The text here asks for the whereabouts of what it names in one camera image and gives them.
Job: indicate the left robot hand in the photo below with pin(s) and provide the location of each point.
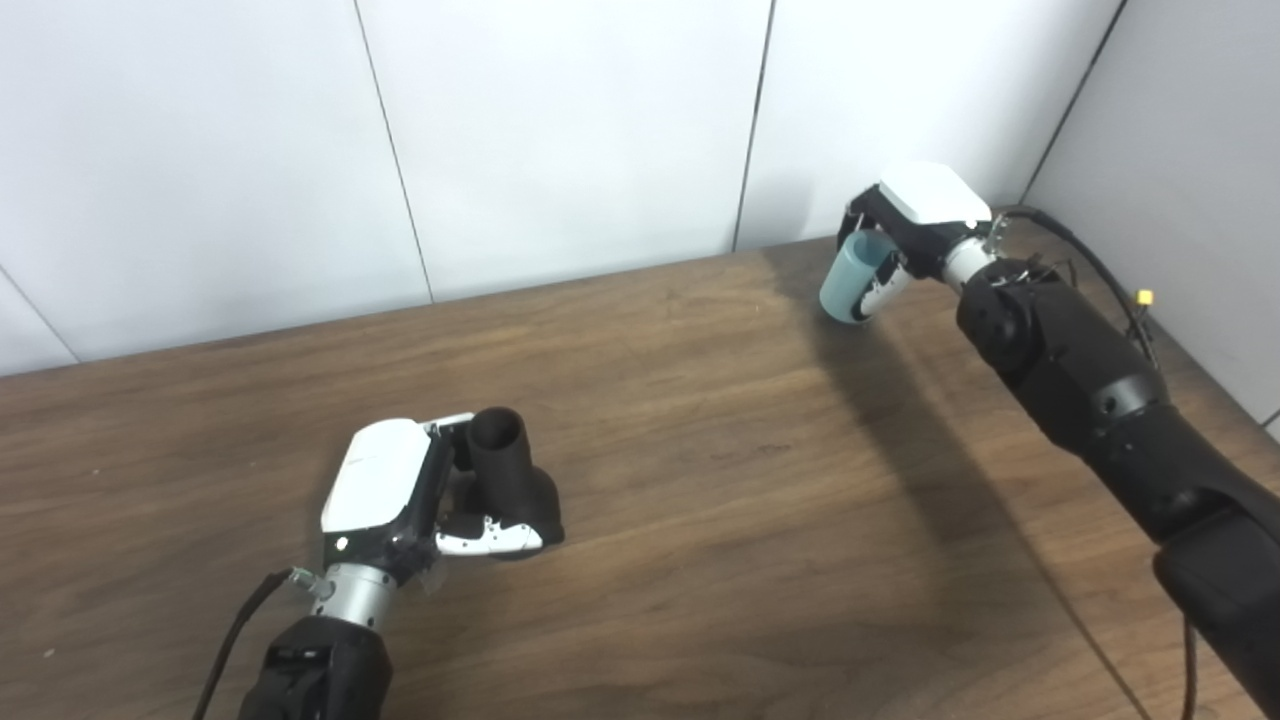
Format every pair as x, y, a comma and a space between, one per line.
375, 480

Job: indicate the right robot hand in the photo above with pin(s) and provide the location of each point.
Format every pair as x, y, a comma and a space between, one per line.
930, 205

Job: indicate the light blue cup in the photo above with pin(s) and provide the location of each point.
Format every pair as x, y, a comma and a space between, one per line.
850, 280

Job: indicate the black nozzle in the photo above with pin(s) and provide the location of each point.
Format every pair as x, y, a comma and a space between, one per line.
505, 460

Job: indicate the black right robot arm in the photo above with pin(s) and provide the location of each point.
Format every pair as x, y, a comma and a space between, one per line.
1110, 400

